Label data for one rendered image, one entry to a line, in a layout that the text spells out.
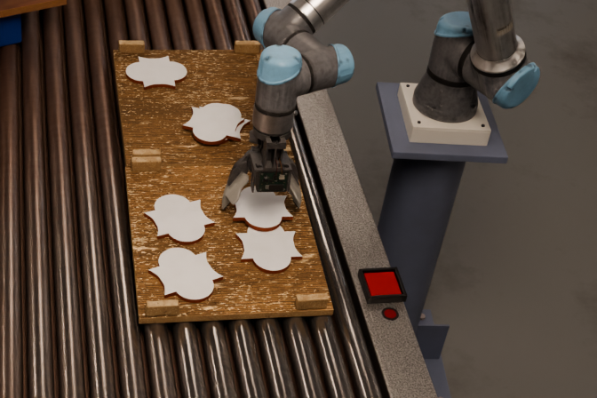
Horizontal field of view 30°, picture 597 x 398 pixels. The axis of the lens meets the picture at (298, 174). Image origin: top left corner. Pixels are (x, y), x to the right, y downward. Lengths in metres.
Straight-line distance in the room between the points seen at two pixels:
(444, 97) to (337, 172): 0.34
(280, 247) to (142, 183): 0.32
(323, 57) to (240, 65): 0.58
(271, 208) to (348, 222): 0.17
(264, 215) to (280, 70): 0.34
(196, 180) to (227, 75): 0.38
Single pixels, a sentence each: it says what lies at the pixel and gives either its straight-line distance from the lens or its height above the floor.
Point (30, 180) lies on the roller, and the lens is 2.26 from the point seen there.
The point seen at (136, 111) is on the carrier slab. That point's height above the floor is 0.94.
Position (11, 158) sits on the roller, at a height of 0.92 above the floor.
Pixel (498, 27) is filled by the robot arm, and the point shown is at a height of 1.25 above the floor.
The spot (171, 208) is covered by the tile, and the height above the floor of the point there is 0.95.
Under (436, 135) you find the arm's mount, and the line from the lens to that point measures 2.54.
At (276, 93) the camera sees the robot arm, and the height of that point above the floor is 1.25.
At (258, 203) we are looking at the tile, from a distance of 2.18.
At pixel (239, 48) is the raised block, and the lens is 2.61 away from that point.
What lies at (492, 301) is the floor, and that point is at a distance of 3.49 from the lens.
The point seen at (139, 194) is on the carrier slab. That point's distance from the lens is 2.20.
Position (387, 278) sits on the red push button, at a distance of 2.12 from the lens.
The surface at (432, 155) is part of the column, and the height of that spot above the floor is 0.87.
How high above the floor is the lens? 2.40
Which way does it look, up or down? 40 degrees down
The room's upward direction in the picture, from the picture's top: 10 degrees clockwise
